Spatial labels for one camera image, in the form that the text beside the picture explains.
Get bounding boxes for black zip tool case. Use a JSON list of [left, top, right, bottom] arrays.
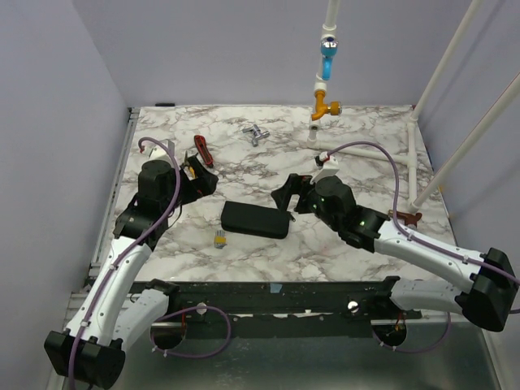
[[220, 201, 295, 240]]

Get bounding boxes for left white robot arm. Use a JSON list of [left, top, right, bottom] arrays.
[[44, 155, 218, 389]]

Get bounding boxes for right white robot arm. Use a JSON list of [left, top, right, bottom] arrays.
[[271, 174, 519, 332]]

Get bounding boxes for red black utility knife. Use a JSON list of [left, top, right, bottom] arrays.
[[193, 135, 214, 168]]

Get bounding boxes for yellow hex key set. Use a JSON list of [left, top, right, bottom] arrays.
[[214, 230, 227, 249]]

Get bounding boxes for silver metal faucet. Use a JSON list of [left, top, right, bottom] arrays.
[[242, 124, 270, 147]]

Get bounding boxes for orange faucet on pipe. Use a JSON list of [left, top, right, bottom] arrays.
[[310, 89, 342, 121]]

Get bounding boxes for brown brass faucet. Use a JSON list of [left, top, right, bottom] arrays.
[[388, 210, 423, 229]]

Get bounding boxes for blue valve on pipe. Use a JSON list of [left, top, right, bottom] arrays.
[[320, 36, 338, 80]]

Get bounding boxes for yellow handled pliers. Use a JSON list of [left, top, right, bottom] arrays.
[[182, 152, 197, 179]]

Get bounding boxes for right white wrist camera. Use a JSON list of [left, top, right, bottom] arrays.
[[310, 151, 339, 184]]

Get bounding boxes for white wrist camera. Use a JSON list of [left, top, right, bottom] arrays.
[[145, 139, 175, 163], [310, 151, 339, 184]]

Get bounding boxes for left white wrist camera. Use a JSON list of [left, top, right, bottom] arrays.
[[145, 139, 175, 163]]

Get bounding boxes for aluminium frame rail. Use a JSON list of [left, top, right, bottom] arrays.
[[59, 106, 141, 331]]

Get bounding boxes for white PVC pipe frame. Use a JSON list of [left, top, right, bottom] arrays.
[[306, 0, 520, 209]]

